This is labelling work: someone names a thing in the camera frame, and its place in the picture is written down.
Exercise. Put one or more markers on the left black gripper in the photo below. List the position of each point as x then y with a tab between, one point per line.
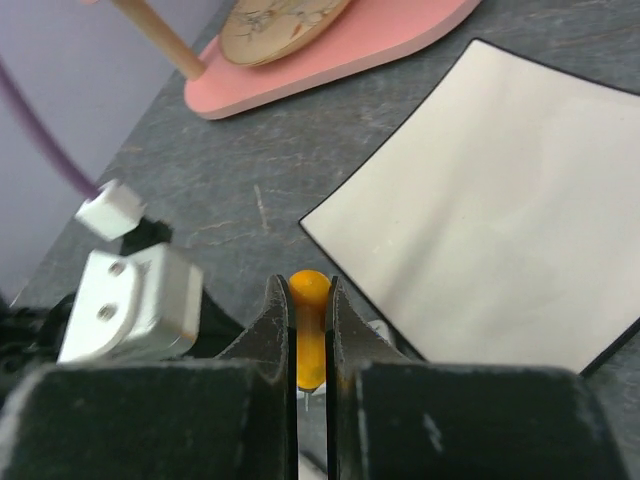
31	336

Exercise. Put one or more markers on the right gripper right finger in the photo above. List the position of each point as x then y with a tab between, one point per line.
393	417

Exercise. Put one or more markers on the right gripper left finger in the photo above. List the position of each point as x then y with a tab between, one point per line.
226	417

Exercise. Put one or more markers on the orange handled screwdriver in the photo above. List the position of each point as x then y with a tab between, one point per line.
310	291

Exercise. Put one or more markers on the white square plate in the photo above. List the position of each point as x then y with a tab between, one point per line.
499	224

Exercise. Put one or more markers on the pink three-tier shelf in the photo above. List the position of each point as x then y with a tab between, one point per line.
366	35

